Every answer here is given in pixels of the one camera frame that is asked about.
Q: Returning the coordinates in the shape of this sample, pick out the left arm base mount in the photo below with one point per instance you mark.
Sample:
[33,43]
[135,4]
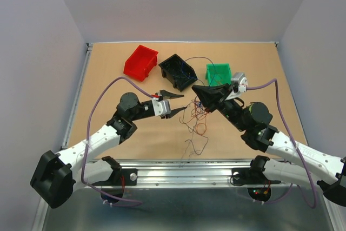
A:
[121,177]

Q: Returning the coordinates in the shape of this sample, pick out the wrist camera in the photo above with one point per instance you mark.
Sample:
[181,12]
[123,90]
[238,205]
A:
[161,107]
[239,84]

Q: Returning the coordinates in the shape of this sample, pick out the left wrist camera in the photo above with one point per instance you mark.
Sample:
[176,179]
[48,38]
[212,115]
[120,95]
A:
[161,107]

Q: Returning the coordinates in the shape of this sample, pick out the black plastic bin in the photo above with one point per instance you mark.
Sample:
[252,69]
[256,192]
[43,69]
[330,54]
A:
[180,74]

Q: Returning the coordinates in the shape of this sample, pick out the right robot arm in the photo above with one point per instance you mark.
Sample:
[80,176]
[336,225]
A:
[305,165]

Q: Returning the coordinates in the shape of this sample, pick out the red plastic bin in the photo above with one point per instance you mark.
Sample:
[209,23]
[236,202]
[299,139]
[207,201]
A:
[140,63]

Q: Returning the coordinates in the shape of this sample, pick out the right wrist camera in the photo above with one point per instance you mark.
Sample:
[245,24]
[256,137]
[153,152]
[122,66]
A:
[239,84]

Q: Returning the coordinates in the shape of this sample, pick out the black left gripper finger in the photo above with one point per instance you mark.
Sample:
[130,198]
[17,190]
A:
[174,112]
[166,95]

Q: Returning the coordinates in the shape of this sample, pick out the green plastic bin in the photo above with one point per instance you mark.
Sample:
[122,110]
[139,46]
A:
[218,74]

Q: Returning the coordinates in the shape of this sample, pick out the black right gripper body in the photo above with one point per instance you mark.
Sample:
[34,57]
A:
[229,108]

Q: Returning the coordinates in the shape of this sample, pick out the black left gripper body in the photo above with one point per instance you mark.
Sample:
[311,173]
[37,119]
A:
[144,112]

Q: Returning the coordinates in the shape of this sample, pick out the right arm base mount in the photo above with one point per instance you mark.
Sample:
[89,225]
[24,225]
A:
[245,176]

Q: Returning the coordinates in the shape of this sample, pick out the aluminium table frame rail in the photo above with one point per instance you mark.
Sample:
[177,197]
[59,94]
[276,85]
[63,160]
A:
[103,83]

